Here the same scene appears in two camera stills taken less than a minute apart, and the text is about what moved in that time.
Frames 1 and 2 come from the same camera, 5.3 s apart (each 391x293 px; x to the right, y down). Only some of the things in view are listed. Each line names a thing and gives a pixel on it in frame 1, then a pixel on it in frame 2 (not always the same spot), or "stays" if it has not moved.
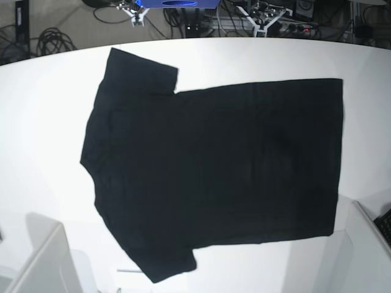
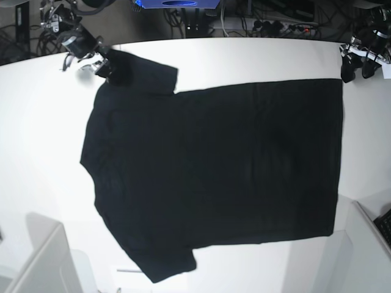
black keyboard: x=383 y=224 stays
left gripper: x=134 y=9 to x=81 y=44
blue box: x=178 y=3 stays
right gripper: x=263 y=14 to x=371 y=44
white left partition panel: x=52 y=267 stays
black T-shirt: x=174 y=173 stays
